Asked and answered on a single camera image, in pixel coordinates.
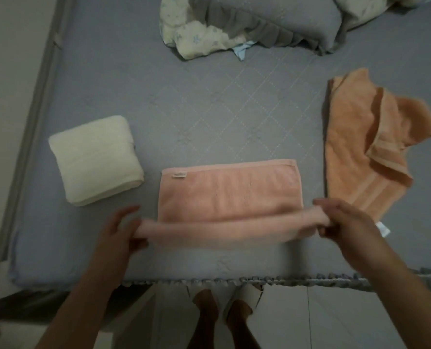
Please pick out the person's right forearm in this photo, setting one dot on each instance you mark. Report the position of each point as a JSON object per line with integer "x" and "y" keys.
{"x": 404, "y": 298}

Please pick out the person's left forearm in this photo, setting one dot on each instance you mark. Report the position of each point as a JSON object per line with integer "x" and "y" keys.
{"x": 78, "y": 309}

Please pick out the person's right thumb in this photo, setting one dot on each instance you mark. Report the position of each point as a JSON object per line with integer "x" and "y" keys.
{"x": 326, "y": 231}

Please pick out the person's left foot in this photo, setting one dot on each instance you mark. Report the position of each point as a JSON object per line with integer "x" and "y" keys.
{"x": 205, "y": 319}

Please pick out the person's left hand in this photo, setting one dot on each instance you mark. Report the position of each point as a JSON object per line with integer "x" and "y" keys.
{"x": 114, "y": 239}

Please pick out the floral blanket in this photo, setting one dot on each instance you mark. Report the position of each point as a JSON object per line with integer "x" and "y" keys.
{"x": 197, "y": 32}

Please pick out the white slipper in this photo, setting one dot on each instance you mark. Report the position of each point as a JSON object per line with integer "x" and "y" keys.
{"x": 241, "y": 296}
{"x": 193, "y": 290}

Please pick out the white right slipper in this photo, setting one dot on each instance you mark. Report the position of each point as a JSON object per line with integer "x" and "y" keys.
{"x": 241, "y": 296}

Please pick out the pink towel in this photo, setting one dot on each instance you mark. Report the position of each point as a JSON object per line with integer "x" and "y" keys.
{"x": 230, "y": 199}

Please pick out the orange towel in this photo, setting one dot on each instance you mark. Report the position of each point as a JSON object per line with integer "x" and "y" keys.
{"x": 368, "y": 145}

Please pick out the white left slipper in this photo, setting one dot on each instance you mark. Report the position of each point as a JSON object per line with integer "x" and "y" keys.
{"x": 193, "y": 290}

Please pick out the person's right foot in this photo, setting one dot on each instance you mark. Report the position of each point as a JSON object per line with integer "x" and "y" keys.
{"x": 242, "y": 323}

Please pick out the grey ruffled pillow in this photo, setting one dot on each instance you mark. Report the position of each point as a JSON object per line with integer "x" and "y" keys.
{"x": 273, "y": 18}

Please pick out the folded cream towel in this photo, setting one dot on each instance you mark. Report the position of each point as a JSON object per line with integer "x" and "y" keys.
{"x": 96, "y": 160}

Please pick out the person's foot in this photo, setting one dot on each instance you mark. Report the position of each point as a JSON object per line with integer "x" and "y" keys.
{"x": 242, "y": 323}
{"x": 205, "y": 319}

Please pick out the person's right hand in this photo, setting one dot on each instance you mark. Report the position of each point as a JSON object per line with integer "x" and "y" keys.
{"x": 350, "y": 228}

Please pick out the person's left thumb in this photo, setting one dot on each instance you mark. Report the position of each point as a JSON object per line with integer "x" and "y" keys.
{"x": 141, "y": 242}

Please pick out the grey quilted bed cover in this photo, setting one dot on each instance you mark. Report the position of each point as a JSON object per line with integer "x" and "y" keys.
{"x": 215, "y": 141}

